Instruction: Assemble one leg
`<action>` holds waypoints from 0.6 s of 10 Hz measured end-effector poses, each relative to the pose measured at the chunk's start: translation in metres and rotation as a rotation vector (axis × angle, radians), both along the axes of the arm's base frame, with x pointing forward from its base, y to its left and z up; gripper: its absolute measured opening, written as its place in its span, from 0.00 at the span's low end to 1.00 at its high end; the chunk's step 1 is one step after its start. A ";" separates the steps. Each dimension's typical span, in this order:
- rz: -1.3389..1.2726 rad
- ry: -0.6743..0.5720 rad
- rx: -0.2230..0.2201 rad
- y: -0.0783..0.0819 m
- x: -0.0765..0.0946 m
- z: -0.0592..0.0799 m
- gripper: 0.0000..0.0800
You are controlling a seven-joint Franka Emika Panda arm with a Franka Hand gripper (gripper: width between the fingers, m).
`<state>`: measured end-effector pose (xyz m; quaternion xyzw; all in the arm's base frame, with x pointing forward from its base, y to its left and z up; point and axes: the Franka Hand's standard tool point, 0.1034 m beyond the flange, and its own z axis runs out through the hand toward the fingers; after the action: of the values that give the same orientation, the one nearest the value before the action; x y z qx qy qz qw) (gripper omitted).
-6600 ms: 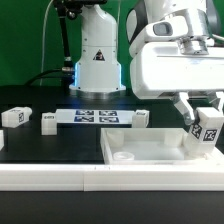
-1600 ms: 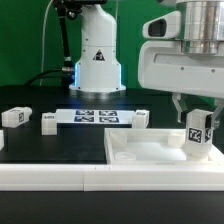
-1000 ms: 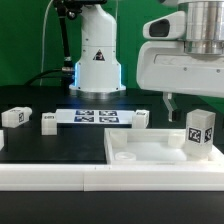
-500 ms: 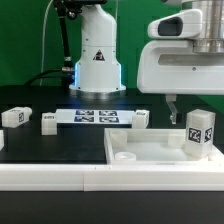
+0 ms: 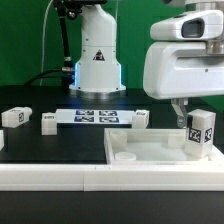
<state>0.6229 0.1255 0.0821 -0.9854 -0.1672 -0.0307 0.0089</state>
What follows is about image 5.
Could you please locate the white square tabletop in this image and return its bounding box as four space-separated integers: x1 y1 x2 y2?
104 128 224 165

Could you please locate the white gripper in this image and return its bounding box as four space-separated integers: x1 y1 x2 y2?
143 42 224 128

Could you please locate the white cable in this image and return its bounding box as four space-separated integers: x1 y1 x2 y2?
39 0 55 87

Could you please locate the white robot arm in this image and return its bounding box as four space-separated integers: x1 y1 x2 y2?
70 0 224 128

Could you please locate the white block left edge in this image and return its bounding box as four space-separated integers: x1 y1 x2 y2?
0 130 4 151

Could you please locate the white marker base plate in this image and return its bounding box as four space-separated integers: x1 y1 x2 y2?
56 109 134 124

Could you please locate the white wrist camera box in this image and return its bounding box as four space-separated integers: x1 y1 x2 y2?
150 10 224 41

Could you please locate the white front fence rail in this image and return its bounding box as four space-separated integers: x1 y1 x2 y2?
0 164 224 191

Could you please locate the black cable bundle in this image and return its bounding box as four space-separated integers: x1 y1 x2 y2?
23 67 75 86

